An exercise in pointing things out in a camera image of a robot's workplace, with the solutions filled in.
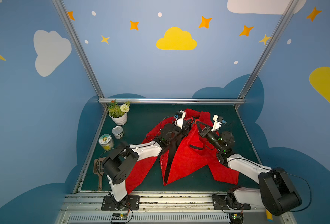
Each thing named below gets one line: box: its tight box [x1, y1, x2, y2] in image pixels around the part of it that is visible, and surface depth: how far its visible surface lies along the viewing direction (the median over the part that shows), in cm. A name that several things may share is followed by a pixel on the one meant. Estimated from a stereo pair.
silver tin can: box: [111, 125, 125, 140], surface depth 100 cm
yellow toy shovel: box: [266, 210, 274, 223], surface depth 70 cm
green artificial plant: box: [107, 99, 131, 118], surface depth 100 cm
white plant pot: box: [108, 111, 128, 126], surface depth 105 cm
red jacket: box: [125, 108, 240, 193], surface depth 81 cm
